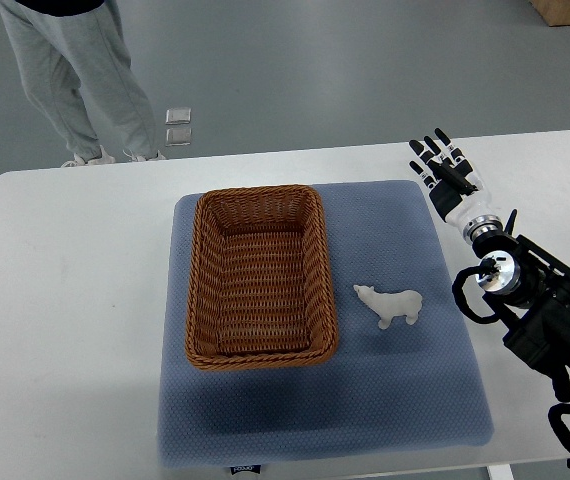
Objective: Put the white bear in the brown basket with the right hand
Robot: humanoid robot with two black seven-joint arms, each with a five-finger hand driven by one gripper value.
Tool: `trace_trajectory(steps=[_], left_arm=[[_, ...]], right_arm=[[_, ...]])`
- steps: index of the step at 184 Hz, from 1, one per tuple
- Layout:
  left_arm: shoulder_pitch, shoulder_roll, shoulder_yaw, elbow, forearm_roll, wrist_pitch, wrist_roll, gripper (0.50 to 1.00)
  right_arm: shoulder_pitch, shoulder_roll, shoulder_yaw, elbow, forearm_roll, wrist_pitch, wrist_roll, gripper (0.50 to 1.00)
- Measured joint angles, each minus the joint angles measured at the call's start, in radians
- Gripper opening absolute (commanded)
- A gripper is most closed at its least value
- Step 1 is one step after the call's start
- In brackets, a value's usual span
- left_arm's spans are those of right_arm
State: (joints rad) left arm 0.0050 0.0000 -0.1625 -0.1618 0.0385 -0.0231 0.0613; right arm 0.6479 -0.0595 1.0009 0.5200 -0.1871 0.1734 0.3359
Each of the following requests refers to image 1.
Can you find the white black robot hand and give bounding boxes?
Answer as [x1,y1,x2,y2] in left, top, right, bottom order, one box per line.
[409,128,489,226]

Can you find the white bear figurine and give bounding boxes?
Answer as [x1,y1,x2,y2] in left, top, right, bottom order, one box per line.
[353,285,423,330]

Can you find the brown wicker basket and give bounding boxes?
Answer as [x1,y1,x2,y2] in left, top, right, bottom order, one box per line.
[185,185,339,371]

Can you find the blue foam mat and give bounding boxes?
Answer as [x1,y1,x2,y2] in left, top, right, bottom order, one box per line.
[157,180,493,468]

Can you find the lower metal floor plate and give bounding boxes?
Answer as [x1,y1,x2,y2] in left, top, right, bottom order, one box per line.
[165,126,192,147]

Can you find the metal floor plate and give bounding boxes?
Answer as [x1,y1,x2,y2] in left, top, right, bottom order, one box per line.
[165,107,192,125]
[165,126,192,147]

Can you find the upper metal floor plate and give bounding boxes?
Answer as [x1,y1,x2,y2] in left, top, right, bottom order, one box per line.
[165,107,192,125]

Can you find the person in grey sweatpants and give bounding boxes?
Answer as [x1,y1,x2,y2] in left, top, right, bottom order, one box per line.
[0,1,164,168]

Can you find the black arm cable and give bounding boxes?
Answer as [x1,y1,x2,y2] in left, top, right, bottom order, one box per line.
[451,264,504,323]

